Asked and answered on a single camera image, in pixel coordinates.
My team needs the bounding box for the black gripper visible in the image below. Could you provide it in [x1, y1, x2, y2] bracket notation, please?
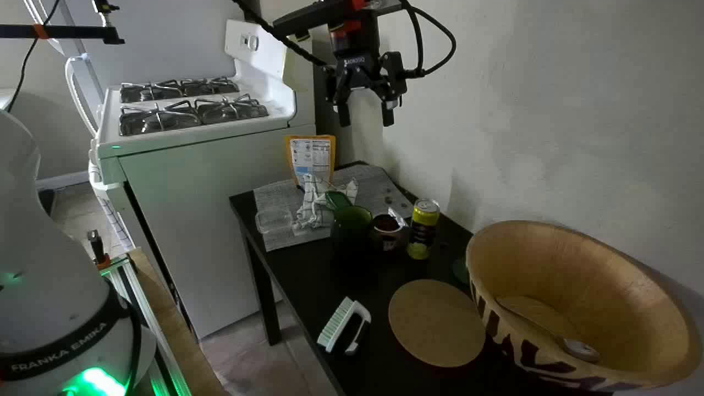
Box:
[325, 49, 399, 131]

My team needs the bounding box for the silver spoon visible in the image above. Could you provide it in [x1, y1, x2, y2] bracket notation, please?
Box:
[558, 335, 602, 364]

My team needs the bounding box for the wooden bowl with zebra pattern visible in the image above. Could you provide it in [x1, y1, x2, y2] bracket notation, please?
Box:
[464, 221, 704, 393]

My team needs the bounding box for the gray woven placemat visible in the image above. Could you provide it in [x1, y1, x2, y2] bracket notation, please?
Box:
[250, 164, 419, 253]

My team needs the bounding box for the crumpled grey cloth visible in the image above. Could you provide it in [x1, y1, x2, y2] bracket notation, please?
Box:
[292, 178, 360, 231]

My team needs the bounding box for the black table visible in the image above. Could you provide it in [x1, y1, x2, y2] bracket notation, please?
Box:
[228, 162, 613, 396]

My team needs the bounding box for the white stove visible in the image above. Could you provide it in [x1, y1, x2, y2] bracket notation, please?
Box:
[63, 19, 320, 341]

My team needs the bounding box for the round wooden coaster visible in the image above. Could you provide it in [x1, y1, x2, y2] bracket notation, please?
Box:
[385, 278, 488, 370]

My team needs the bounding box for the wooden robot workbench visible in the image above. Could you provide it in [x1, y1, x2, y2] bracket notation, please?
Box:
[96, 247, 231, 396]

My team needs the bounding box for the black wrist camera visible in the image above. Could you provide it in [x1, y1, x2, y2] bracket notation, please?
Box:
[379, 52, 409, 97]

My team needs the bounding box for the green-handled utensil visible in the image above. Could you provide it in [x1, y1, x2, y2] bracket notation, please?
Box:
[323, 190, 353, 217]

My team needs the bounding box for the small red-tipped black post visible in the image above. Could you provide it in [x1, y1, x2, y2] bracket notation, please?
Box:
[85, 229, 114, 272]

